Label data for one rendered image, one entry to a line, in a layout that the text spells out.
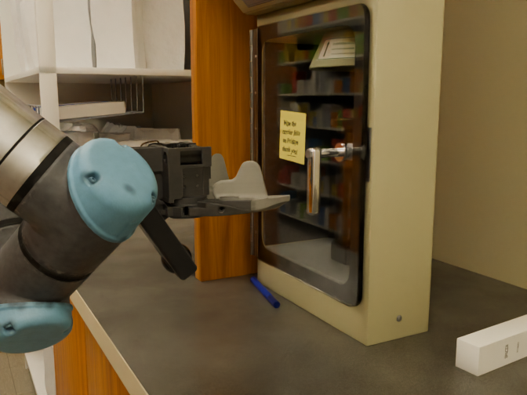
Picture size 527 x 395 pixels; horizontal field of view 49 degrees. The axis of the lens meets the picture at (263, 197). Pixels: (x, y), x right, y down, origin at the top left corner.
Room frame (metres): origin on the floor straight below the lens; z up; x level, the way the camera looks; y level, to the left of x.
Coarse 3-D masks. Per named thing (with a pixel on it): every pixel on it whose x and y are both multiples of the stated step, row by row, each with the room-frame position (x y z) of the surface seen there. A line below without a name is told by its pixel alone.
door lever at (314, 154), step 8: (336, 144) 0.79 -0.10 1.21; (312, 152) 0.76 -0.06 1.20; (320, 152) 0.76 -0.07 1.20; (328, 152) 0.77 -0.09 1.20; (336, 152) 0.78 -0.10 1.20; (344, 152) 0.77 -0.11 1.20; (312, 160) 0.76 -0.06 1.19; (320, 160) 0.76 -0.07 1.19; (336, 160) 0.79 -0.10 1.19; (312, 168) 0.76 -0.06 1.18; (320, 168) 0.76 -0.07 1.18; (312, 176) 0.76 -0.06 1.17; (320, 176) 0.76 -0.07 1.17; (312, 184) 0.76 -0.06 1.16; (320, 184) 0.76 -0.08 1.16; (312, 192) 0.76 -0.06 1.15; (320, 192) 0.76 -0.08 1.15; (312, 200) 0.76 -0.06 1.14; (320, 200) 0.76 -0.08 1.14; (312, 208) 0.76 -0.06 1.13; (320, 208) 0.77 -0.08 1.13
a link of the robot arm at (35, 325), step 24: (0, 240) 0.52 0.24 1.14; (0, 264) 0.49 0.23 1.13; (24, 264) 0.47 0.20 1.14; (0, 288) 0.49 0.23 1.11; (24, 288) 0.48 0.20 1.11; (48, 288) 0.48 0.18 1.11; (72, 288) 0.49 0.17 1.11; (0, 312) 0.48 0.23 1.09; (24, 312) 0.48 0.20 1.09; (48, 312) 0.49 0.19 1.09; (0, 336) 0.47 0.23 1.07; (24, 336) 0.48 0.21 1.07; (48, 336) 0.50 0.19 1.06
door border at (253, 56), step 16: (256, 32) 1.00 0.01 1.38; (256, 48) 1.00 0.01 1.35; (256, 64) 1.00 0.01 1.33; (256, 80) 1.00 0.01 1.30; (368, 80) 0.75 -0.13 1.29; (256, 96) 1.00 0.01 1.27; (256, 112) 1.00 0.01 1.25; (256, 128) 1.00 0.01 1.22; (256, 144) 1.00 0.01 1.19; (256, 160) 1.00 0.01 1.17; (256, 224) 1.00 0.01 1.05; (256, 240) 1.00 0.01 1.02; (256, 256) 1.00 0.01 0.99
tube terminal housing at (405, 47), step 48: (336, 0) 0.82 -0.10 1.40; (384, 0) 0.75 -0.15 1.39; (432, 0) 0.79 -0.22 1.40; (384, 48) 0.75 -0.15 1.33; (432, 48) 0.79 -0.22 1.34; (384, 96) 0.75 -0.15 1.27; (432, 96) 0.79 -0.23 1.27; (384, 144) 0.75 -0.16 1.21; (432, 144) 0.79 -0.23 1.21; (384, 192) 0.76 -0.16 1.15; (432, 192) 0.80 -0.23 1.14; (384, 240) 0.76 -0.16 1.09; (432, 240) 0.84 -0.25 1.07; (288, 288) 0.93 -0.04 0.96; (384, 288) 0.76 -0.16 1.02; (384, 336) 0.76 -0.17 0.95
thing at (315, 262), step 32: (288, 32) 0.91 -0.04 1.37; (320, 32) 0.83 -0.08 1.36; (352, 32) 0.77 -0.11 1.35; (288, 64) 0.91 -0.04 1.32; (320, 64) 0.83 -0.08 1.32; (352, 64) 0.77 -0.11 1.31; (288, 96) 0.91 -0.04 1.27; (320, 96) 0.83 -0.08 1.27; (352, 96) 0.77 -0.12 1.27; (320, 128) 0.83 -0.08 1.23; (352, 128) 0.76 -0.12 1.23; (352, 160) 0.76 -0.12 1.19; (288, 192) 0.91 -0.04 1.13; (352, 192) 0.76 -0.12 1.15; (288, 224) 0.91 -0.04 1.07; (320, 224) 0.83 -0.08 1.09; (352, 224) 0.76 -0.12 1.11; (288, 256) 0.91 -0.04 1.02; (320, 256) 0.83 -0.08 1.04; (352, 256) 0.76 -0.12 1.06; (320, 288) 0.82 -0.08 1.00; (352, 288) 0.76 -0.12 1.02
